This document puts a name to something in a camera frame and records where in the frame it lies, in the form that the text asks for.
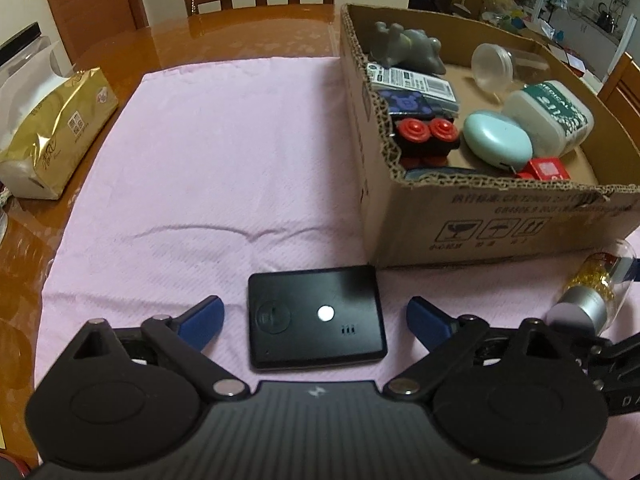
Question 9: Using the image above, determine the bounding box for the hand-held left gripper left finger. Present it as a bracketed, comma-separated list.
[59, 296, 251, 402]

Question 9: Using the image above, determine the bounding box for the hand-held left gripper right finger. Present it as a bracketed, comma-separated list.
[384, 296, 576, 402]

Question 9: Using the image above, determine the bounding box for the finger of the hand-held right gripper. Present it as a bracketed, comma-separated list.
[570, 330, 640, 418]
[617, 254, 640, 287]

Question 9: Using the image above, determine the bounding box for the clear bottle of gold capsules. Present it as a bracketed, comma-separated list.
[546, 239, 640, 333]

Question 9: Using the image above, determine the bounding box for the cardboard box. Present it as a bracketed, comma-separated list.
[340, 4, 640, 268]

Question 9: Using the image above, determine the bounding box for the black card device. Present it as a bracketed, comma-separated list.
[247, 265, 389, 372]

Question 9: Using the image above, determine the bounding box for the small red box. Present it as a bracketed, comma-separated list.
[515, 157, 572, 182]

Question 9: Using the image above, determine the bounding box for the white green-labelled jar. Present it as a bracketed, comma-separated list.
[502, 81, 595, 158]

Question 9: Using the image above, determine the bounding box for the black toy with red wheels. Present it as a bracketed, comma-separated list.
[392, 117, 463, 171]

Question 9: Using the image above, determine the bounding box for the teal oval case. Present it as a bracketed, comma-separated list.
[462, 110, 535, 177]

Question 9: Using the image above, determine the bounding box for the blue patterned box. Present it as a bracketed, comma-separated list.
[377, 89, 458, 121]

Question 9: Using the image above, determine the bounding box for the white barcode card pack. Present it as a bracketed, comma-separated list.
[367, 62, 458, 111]

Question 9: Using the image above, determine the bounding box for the clear plastic jar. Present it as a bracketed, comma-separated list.
[471, 42, 551, 96]

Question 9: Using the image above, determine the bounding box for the grey elephant toy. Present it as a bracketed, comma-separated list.
[370, 21, 447, 77]

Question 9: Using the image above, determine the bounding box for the dark blue flat object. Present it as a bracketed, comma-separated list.
[404, 167, 483, 184]

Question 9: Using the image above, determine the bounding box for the pink cloth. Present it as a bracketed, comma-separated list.
[32, 55, 640, 393]

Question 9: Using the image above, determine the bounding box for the gold tissue pack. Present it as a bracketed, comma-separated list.
[0, 66, 120, 202]

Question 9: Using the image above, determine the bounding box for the dark kettle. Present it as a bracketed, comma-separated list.
[597, 2, 619, 31]

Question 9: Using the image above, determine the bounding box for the wooden door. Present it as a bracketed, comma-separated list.
[37, 0, 148, 63]

